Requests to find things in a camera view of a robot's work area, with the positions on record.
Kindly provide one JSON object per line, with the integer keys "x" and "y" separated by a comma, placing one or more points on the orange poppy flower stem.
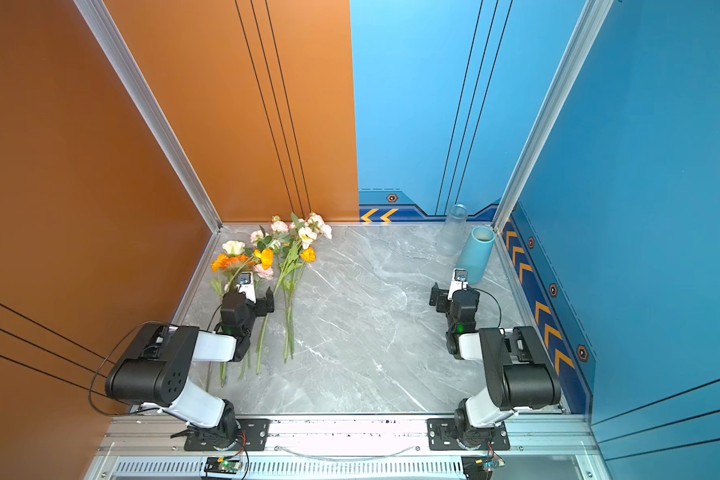
{"x": 291, "y": 274}

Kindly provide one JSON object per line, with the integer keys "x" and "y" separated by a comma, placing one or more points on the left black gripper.
{"x": 267, "y": 300}

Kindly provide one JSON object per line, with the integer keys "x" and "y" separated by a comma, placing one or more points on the right green circuit board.
{"x": 481, "y": 467}

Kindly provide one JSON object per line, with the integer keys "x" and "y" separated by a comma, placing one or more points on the green circuit board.
{"x": 223, "y": 467}
{"x": 481, "y": 467}

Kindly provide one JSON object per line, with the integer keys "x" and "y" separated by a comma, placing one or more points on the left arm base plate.
{"x": 250, "y": 434}

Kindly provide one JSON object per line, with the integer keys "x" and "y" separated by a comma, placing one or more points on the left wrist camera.
{"x": 245, "y": 285}

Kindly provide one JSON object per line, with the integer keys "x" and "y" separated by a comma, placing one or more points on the aluminium corner post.
{"x": 105, "y": 31}
{"x": 587, "y": 28}

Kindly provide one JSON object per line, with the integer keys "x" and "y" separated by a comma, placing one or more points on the teal ceramic vase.
{"x": 475, "y": 254}

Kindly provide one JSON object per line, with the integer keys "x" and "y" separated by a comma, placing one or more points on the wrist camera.
{"x": 245, "y": 285}
{"x": 458, "y": 282}

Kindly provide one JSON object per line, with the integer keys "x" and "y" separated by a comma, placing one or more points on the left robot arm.
{"x": 154, "y": 371}

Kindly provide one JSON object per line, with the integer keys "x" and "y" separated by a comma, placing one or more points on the right aluminium corner post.
{"x": 587, "y": 28}

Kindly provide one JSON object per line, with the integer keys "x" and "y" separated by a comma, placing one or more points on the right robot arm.
{"x": 518, "y": 373}

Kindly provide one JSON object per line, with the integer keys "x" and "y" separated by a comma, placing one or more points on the white ranunculus flower stem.
{"x": 302, "y": 238}

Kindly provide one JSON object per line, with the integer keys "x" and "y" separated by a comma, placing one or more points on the left green circuit board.
{"x": 223, "y": 467}

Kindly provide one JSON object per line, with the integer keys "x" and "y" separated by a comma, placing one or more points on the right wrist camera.
{"x": 458, "y": 282}

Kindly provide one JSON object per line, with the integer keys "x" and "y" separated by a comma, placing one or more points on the pink rose flower stem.
{"x": 258, "y": 240}

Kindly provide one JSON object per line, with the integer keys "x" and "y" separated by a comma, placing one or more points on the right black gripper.
{"x": 435, "y": 295}

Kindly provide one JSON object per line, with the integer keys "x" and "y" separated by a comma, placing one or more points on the clear glass vase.
{"x": 451, "y": 235}

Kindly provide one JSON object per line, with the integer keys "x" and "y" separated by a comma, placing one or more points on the aluminium front rail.
{"x": 351, "y": 446}

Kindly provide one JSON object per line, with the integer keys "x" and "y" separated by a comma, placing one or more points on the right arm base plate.
{"x": 443, "y": 434}

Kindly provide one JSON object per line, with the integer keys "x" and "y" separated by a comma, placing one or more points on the left aluminium corner post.
{"x": 105, "y": 31}

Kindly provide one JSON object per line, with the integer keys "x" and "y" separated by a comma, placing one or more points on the orange gerbera flower stem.
{"x": 226, "y": 270}

